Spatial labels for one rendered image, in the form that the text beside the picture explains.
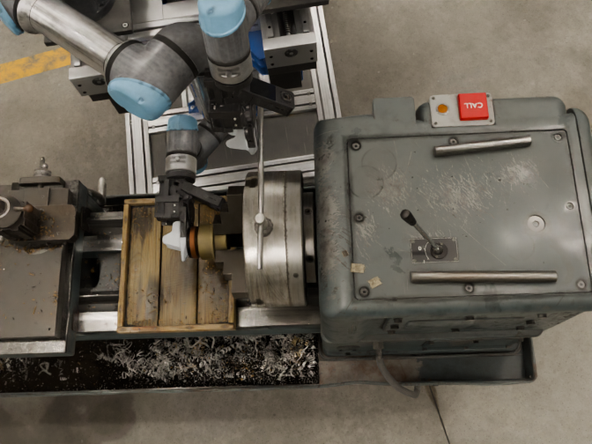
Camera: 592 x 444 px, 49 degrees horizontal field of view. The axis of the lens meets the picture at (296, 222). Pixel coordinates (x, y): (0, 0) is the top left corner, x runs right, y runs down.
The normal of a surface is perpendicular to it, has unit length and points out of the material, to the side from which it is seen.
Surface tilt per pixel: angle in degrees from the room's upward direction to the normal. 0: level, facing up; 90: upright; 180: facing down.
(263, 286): 57
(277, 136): 0
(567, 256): 0
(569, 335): 0
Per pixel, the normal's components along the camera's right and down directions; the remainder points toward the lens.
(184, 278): -0.05, -0.30
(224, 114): 0.00, 0.81
